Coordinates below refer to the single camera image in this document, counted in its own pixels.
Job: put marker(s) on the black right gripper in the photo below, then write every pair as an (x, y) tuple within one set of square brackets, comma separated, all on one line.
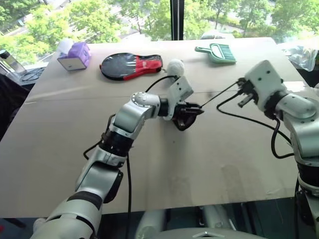
[(249, 90)]

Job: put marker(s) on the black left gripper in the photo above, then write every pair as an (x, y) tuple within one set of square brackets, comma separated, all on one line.
[(180, 112)]

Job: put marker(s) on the thin black stick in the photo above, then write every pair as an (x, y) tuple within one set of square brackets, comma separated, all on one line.
[(185, 124)]

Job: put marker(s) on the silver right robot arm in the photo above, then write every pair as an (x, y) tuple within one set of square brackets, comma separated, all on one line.
[(296, 107)]

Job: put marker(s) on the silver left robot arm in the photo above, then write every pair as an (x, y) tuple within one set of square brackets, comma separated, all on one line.
[(134, 112)]

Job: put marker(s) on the green hand brush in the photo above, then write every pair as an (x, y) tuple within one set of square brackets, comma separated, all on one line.
[(227, 52)]

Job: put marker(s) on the white fuzzy ball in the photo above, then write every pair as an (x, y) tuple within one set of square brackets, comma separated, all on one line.
[(175, 66)]

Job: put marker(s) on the mint green dustpan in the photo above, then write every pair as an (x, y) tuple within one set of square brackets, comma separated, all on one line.
[(202, 49)]

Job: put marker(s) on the grey object behind table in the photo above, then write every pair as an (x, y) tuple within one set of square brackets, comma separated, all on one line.
[(214, 35)]

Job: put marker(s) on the clear plastic bag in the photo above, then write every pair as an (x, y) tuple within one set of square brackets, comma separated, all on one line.
[(304, 57)]

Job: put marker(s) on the grey cloth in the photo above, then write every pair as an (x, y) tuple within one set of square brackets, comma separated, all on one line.
[(316, 86)]

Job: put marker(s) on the black red paddle case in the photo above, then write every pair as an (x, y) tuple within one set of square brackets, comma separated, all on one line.
[(117, 66)]

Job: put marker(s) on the grey rounded robot part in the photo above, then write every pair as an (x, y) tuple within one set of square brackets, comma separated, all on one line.
[(149, 221), (216, 216)]

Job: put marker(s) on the silver robot torso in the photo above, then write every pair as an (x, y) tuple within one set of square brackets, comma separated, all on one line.
[(204, 235)]

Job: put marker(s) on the purple tissue box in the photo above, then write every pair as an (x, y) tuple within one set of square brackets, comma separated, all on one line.
[(78, 53)]

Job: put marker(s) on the black fabric object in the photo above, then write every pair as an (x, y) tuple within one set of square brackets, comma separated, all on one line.
[(11, 104)]

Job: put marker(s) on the clear bottle black cap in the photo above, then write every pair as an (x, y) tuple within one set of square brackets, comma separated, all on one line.
[(11, 62)]

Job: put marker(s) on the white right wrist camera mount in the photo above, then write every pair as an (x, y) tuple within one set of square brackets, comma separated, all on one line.
[(264, 79)]

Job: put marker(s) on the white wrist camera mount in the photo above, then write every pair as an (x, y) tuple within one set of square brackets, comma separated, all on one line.
[(264, 79), (180, 88)]

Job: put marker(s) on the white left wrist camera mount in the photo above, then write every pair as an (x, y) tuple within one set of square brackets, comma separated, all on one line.
[(180, 88)]

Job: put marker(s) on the black window frame post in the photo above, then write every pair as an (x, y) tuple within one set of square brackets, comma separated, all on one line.
[(177, 17)]

